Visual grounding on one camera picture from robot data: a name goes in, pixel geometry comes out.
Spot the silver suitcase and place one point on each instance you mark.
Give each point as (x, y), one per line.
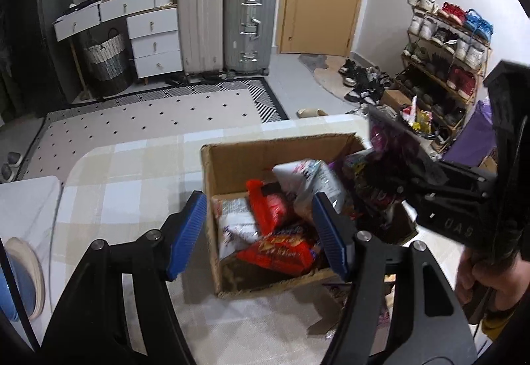
(250, 27)

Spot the purple snack bag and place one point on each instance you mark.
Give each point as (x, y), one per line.
(387, 141)

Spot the pair of grey slippers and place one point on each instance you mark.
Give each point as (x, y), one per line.
(11, 166)

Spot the beige biscuit packet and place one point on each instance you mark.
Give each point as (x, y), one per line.
(236, 220)

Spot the white orange snack bag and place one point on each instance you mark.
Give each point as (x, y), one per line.
(319, 182)

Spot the cardboard box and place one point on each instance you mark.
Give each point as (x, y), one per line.
(232, 166)

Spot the person's right hand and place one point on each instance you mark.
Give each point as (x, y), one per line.
(505, 286)

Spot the patterned floor rug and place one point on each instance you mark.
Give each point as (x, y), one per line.
(145, 120)

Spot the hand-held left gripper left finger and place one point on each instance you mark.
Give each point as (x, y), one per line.
(188, 236)

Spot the checked tablecloth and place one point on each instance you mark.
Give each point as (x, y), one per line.
(136, 182)

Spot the plain red snack packet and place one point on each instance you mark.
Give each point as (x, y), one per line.
(269, 211)

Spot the beige suitcase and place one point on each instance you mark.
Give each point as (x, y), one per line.
(201, 25)

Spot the dark refrigerator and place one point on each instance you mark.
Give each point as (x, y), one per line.
(58, 37)

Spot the beige slipper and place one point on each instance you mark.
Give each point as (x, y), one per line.
(310, 113)

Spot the red cone snack bag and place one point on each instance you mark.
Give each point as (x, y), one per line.
(281, 251)

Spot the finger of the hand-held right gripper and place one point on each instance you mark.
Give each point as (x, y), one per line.
(393, 184)
(418, 158)

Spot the wooden shoe rack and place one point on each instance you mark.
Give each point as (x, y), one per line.
(482, 70)

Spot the white drawer dresser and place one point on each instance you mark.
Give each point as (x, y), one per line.
(153, 29)

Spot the woven laundry basket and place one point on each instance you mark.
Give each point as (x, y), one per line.
(105, 62)

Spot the open brown shoebox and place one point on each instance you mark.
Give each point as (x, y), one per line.
(395, 98)

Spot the cluster of loose shoes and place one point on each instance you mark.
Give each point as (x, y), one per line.
(364, 79)

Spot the round door mat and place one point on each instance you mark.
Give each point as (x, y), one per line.
(327, 77)

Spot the shoe rack with shoes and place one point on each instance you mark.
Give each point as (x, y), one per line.
(451, 46)

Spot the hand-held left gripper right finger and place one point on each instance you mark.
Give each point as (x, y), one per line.
(331, 236)

